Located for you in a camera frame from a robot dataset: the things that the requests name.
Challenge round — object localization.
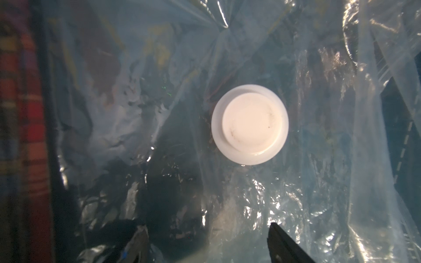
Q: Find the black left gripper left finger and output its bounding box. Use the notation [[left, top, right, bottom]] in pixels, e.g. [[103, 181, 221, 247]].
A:
[[98, 225, 150, 263]]

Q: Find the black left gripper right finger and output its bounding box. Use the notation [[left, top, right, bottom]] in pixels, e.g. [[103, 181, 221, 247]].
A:
[[267, 222, 315, 263]]

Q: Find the grey white plaid shirt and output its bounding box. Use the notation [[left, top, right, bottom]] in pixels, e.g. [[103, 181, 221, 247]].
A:
[[1, 1, 55, 263]]

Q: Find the clear plastic vacuum bag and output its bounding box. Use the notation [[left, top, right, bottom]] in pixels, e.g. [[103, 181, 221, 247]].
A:
[[31, 1, 421, 263]]

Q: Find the white vacuum bag valve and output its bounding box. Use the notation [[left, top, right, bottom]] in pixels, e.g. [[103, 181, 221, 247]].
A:
[[211, 84, 289, 165]]

